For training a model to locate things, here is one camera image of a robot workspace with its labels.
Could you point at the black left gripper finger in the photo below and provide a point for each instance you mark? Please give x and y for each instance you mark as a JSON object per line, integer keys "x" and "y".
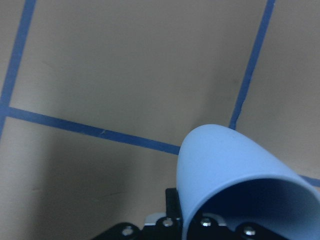
{"x": 173, "y": 208}

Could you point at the light blue cup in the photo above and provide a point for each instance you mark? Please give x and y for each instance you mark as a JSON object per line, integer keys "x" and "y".
{"x": 223, "y": 172}

